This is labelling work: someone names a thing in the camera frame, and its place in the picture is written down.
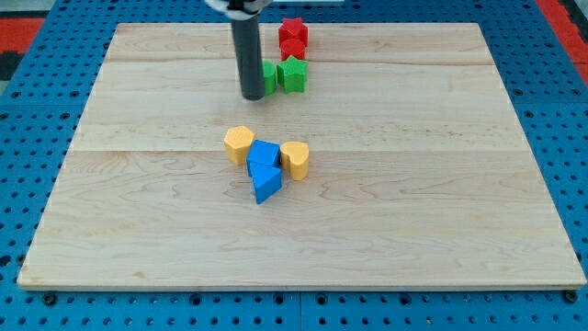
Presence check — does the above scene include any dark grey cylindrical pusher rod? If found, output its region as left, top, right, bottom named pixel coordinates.
left=231, top=16, right=266, bottom=101

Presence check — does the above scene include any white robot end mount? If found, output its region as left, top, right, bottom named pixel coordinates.
left=205, top=0, right=272, bottom=19

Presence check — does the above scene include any green circle block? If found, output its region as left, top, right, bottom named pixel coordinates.
left=263, top=60, right=277, bottom=96

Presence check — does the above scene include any red circle block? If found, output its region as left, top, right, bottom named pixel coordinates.
left=279, top=39, right=306, bottom=61

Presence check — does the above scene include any red star block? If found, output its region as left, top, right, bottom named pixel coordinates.
left=278, top=17, right=309, bottom=46

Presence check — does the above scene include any green star block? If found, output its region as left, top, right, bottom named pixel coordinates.
left=277, top=55, right=308, bottom=93

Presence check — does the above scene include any yellow pentagon block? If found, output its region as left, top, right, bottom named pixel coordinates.
left=224, top=126, right=255, bottom=166

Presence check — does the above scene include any yellow heart block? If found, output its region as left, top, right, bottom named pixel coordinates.
left=280, top=142, right=310, bottom=181

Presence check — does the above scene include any blue square block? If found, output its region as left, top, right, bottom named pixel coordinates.
left=246, top=140, right=280, bottom=177

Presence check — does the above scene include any blue triangle block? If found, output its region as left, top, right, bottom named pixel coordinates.
left=249, top=163, right=282, bottom=204

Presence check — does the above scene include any light wooden board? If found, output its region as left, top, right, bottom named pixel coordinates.
left=17, top=23, right=586, bottom=291

